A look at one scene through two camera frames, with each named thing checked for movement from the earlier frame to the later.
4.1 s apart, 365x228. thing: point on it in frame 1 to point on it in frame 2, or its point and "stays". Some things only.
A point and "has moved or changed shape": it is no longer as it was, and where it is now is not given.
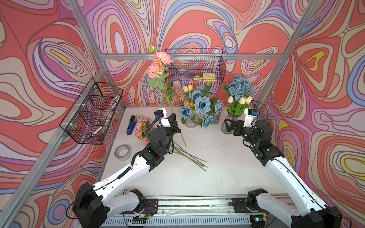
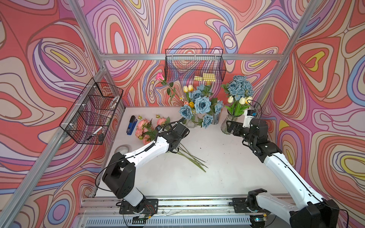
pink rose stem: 176,148 stays
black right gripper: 239,125 stays
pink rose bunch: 158,72 has moved or changed shape
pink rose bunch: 141,128 stays
